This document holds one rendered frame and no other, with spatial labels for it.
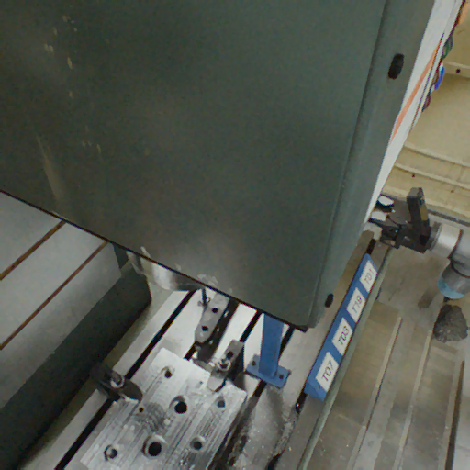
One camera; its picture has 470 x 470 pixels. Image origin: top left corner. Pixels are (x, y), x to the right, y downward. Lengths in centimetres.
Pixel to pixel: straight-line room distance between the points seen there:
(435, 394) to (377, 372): 17
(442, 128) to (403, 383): 77
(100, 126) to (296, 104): 15
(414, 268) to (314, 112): 141
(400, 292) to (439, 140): 51
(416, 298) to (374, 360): 31
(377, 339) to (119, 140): 122
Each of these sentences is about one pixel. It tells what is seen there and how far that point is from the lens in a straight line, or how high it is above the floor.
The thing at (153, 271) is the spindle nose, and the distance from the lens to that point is 50.
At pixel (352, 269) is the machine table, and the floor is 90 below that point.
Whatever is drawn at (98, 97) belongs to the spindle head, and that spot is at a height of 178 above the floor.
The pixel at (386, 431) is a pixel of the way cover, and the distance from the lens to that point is 129.
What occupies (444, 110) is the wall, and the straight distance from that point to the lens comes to 148.
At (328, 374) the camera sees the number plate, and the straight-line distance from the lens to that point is 112.
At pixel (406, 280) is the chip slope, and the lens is 159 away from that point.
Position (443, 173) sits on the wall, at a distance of 159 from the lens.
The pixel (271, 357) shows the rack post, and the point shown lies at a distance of 103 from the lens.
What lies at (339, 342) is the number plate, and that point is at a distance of 116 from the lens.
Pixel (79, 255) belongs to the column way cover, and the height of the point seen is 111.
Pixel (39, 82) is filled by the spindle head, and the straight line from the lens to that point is 34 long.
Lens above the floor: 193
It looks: 48 degrees down
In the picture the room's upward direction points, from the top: straight up
